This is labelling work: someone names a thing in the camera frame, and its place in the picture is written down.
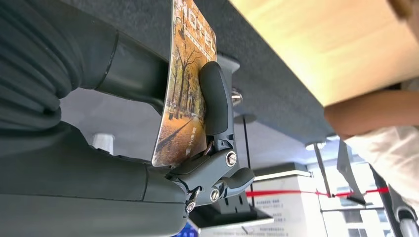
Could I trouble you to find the person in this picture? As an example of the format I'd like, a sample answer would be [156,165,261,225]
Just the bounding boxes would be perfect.
[324,90,419,210]

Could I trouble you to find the white cylinder fixture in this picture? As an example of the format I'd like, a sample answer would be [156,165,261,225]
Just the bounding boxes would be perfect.
[91,132,116,155]

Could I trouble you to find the red barrier belt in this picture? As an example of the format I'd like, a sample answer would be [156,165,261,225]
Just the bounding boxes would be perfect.
[245,187,391,199]

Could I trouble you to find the white cabinet with text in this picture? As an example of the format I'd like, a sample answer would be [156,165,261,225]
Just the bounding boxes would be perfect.
[253,162,324,237]

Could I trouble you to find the grey slanted panel stand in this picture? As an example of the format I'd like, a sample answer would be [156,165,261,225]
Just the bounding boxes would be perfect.
[336,140,368,207]

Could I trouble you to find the metal base stanchion post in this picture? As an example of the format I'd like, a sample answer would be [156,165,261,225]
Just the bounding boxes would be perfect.
[305,141,334,198]

